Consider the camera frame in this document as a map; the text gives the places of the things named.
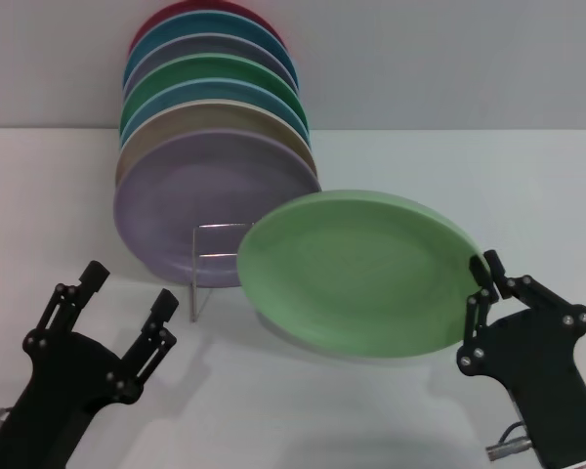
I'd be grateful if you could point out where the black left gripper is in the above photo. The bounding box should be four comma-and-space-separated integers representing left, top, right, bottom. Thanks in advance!
0, 260, 181, 469

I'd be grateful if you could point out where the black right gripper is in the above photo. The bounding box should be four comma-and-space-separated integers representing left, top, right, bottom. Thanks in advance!
456, 250, 586, 469

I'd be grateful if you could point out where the light green plate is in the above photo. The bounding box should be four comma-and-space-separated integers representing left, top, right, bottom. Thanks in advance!
236, 189, 484, 353

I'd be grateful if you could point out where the lavender plate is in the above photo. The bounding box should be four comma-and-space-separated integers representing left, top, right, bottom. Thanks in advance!
112, 129, 322, 288

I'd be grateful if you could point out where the beige plate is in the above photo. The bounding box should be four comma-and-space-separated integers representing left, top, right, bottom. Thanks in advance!
115, 99, 318, 190

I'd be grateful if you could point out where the light blue plate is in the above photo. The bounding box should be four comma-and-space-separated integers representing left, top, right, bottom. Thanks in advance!
118, 77, 313, 148

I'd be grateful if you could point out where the dark green plate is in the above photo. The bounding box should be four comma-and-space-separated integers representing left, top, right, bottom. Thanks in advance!
118, 54, 308, 131

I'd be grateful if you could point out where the grey purple plate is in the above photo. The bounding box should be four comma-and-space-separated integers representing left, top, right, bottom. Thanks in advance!
121, 33, 299, 94

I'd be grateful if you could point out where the teal blue plate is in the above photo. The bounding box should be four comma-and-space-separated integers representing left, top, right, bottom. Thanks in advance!
123, 12, 300, 92

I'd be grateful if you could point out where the red plate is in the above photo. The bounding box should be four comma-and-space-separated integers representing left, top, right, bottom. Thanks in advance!
128, 0, 287, 58

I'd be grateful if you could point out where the metal wire plate rack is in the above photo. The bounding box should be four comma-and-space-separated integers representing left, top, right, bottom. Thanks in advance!
188, 222, 258, 323

